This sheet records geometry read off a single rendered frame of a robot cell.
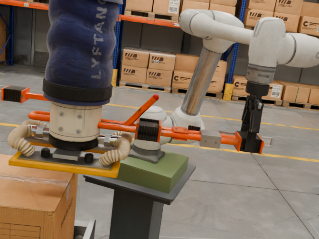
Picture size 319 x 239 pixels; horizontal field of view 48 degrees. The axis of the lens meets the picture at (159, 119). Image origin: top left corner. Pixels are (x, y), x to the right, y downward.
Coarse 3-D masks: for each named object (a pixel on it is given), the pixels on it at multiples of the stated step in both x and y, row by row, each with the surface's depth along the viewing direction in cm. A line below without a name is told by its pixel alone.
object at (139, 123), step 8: (144, 120) 127; (152, 120) 127; (160, 120) 125; (136, 128) 119; (144, 128) 118; (152, 128) 118; (160, 128) 119; (136, 136) 119; (144, 136) 119; (152, 136) 119
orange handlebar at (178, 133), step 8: (32, 96) 145; (40, 96) 145; (32, 112) 120; (40, 112) 122; (48, 112) 123; (40, 120) 119; (48, 120) 119; (104, 120) 123; (112, 120) 124; (104, 128) 120; (112, 128) 120; (120, 128) 120; (128, 128) 120; (168, 128) 125; (176, 128) 123; (184, 128) 125; (168, 136) 121; (176, 136) 121; (184, 136) 121; (192, 136) 121; (200, 136) 121; (224, 136) 125; (232, 136) 126; (232, 144) 122; (264, 144) 123
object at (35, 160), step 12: (12, 156) 113; (24, 156) 113; (36, 156) 114; (48, 156) 115; (84, 156) 115; (36, 168) 111; (48, 168) 111; (60, 168) 111; (72, 168) 111; (84, 168) 112; (96, 168) 113; (108, 168) 113
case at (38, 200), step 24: (0, 168) 136; (24, 168) 138; (0, 192) 119; (24, 192) 121; (48, 192) 123; (72, 192) 142; (0, 216) 112; (24, 216) 113; (48, 216) 113; (72, 216) 150
